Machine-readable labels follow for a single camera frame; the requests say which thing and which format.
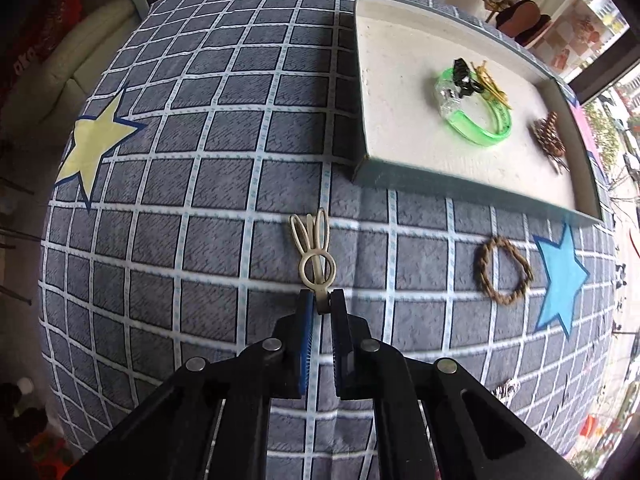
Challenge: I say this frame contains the dark brown bead bracelet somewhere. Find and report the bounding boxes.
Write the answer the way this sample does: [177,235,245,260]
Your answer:
[530,112,571,174]

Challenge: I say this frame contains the green translucent bangle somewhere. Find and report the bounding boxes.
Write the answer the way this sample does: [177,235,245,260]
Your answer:
[433,67,514,149]

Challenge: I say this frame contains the beige rabbit hair clip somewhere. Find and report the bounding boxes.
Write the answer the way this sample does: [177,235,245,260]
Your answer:
[289,208,336,314]

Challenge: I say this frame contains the black hair clip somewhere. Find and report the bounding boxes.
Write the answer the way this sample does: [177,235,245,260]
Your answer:
[449,58,485,99]

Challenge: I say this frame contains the small silver ring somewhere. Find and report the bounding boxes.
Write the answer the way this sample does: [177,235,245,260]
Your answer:
[492,378,522,407]

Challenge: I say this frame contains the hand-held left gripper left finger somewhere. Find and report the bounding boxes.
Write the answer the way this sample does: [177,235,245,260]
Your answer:
[65,287,316,480]

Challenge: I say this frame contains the white tray with teal rim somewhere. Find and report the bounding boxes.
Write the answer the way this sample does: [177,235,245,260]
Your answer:
[351,0,605,227]

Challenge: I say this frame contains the pink patterned cabinet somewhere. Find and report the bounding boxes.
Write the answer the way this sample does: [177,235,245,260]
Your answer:
[546,0,629,79]

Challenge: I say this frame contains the cream sofa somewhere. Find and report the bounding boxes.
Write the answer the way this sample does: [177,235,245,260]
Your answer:
[14,0,142,107]

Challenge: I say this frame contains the gold yellow bracelet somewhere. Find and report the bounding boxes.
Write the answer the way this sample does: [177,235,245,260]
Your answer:
[470,60,514,111]

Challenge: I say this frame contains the light brown bead bracelet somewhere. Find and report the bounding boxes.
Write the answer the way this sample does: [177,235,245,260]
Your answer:
[474,235,535,306]

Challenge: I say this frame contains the red printed blanket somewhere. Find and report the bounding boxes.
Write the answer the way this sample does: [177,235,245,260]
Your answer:
[0,0,86,106]

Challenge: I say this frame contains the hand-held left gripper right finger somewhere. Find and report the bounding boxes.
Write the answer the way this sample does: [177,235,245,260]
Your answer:
[330,288,583,480]

